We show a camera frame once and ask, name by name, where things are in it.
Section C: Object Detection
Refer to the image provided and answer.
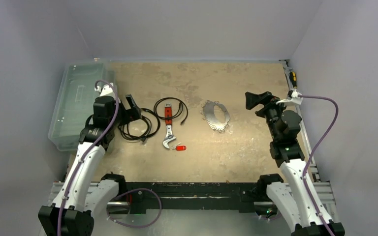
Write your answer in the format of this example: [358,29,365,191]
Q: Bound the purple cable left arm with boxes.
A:
[57,80,121,236]

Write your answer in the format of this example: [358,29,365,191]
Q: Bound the black coiled cable right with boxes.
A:
[153,97,189,126]

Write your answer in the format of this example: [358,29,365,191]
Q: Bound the yellow black screwdriver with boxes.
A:
[288,71,298,89]

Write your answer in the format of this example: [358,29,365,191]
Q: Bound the red handled adjustable wrench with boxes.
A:
[162,103,176,149]

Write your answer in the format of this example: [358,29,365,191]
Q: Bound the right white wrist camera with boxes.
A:
[276,89,303,106]

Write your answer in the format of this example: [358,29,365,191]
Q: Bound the clear plastic storage box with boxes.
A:
[48,62,115,152]

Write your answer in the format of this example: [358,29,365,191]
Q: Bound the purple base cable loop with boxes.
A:
[106,188,162,229]

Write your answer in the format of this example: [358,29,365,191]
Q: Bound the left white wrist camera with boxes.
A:
[94,83,116,98]

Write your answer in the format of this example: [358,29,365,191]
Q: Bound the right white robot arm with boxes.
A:
[245,90,345,236]

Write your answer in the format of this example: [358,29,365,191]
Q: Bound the red key tag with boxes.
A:
[172,143,187,151]

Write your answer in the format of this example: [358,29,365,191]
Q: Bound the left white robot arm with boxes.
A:
[38,94,142,236]

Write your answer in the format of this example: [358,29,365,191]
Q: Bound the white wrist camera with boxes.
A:
[276,89,303,106]
[94,83,116,98]

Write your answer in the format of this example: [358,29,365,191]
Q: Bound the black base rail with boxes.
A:
[109,182,277,215]

